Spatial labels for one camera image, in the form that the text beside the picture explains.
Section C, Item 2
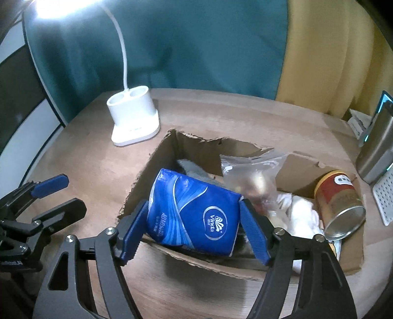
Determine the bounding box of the teal curtain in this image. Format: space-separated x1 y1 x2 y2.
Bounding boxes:
23 0 291 123

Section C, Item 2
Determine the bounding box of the white perforated basket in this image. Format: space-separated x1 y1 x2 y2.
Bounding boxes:
372 173 393 226

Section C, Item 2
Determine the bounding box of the clear snack zip bag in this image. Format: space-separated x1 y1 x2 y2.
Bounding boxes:
219 153 287 227

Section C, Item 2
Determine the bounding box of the red tin can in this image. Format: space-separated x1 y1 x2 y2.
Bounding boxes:
314 170 366 240

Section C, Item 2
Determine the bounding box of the steel tumbler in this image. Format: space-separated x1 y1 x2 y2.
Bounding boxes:
356 90 393 185

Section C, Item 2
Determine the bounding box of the white desk lamp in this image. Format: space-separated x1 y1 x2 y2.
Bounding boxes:
34 0 161 146

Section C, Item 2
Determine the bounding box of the cardboard box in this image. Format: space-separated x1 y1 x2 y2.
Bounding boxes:
118 128 367 277

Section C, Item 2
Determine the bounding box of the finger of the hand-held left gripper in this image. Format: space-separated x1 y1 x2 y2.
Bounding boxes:
0 198 87 243
0 174 69 221

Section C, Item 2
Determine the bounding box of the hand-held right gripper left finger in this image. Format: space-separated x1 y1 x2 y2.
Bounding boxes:
33 199 151 319

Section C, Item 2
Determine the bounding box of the blue tissue pack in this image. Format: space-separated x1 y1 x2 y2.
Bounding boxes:
146 168 241 256

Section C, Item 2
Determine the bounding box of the white sock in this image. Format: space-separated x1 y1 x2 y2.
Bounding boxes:
276 193 326 273

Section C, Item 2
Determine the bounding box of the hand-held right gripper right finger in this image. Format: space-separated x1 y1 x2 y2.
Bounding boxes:
239 199 358 319

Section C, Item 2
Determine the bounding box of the white paper box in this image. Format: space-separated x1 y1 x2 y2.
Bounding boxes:
348 109 373 138

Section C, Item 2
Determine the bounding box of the yellow curtain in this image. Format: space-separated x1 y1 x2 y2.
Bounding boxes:
275 0 387 120

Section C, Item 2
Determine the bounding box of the grey knit sock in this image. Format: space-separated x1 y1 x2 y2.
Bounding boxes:
176 158 215 181

